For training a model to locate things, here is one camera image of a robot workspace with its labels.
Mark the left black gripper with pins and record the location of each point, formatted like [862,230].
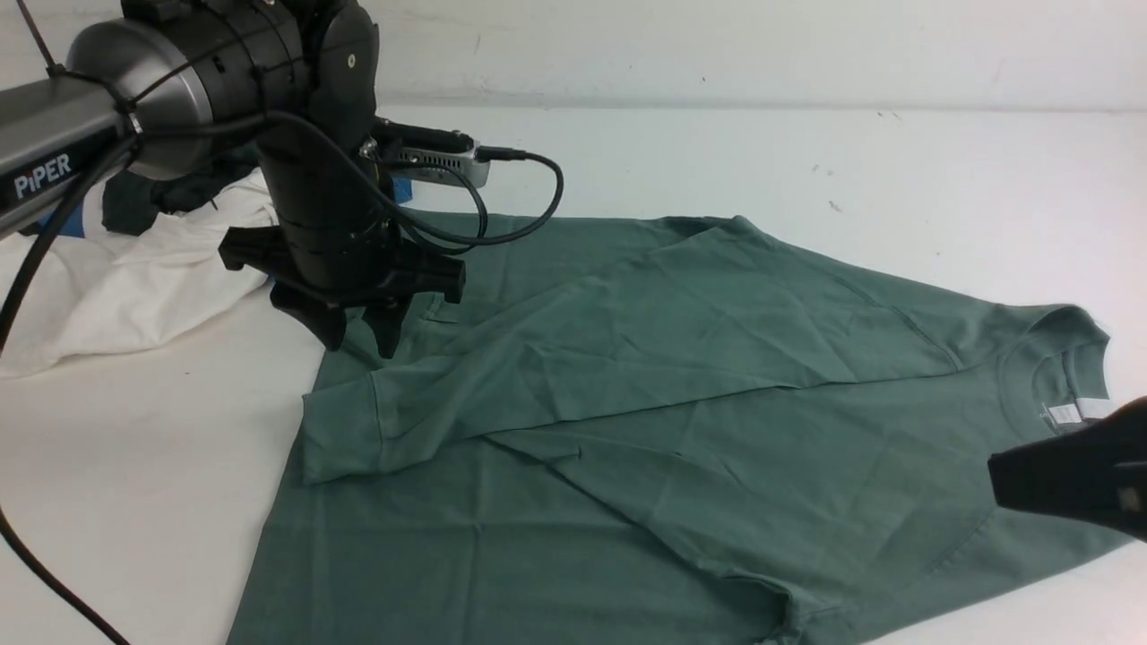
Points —
[337,244]

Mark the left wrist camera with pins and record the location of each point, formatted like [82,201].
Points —
[429,155]

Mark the green long-sleeved shirt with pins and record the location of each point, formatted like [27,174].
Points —
[670,431]

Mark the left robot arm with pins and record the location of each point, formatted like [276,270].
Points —
[170,85]

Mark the blue shirt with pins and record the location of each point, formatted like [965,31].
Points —
[88,212]

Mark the dark grey shirt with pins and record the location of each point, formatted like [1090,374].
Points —
[131,204]

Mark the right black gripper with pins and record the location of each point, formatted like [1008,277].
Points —
[1095,475]

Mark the white shirt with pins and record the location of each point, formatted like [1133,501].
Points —
[106,294]

